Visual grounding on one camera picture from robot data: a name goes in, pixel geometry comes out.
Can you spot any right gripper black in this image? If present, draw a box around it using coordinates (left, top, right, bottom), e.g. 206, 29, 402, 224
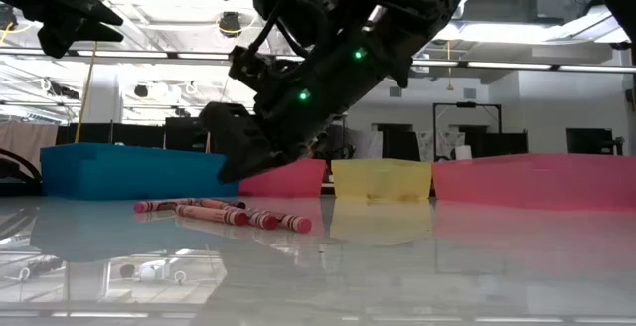
198, 74, 350, 185

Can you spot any red crayon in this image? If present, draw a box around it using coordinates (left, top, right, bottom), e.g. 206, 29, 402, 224
133, 197, 196, 214
246, 207, 314, 235
196, 197, 248, 210
173, 203, 250, 227
218, 205, 280, 232

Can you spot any red plastic bin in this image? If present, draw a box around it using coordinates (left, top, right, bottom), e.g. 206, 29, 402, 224
238, 157, 328, 199

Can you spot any black office chair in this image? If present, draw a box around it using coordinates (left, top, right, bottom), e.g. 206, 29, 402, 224
317, 124, 352, 161

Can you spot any blue plastic bin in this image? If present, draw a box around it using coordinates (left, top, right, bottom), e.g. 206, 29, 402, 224
39, 141, 245, 202

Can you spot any pink hanging cloth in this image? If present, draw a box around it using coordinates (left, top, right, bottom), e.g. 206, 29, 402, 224
0, 120, 60, 169

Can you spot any yellow plastic bin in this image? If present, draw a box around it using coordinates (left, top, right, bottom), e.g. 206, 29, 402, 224
330, 158, 433, 201

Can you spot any black monitor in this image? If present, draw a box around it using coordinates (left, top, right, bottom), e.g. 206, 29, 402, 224
565, 126, 626, 156
471, 131, 529, 158
372, 122, 423, 162

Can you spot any pink plastic bin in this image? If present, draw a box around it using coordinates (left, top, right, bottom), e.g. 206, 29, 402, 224
430, 152, 636, 213

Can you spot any yellow cable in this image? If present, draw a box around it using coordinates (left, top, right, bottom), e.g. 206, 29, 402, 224
74, 0, 106, 144

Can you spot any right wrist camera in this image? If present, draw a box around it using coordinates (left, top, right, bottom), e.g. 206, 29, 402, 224
227, 45, 287, 93

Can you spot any black ceiling camera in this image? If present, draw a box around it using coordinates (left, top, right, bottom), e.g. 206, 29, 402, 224
217, 11, 243, 39

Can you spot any black rack frame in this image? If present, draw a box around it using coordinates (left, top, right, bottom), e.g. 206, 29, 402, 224
431, 100, 504, 162

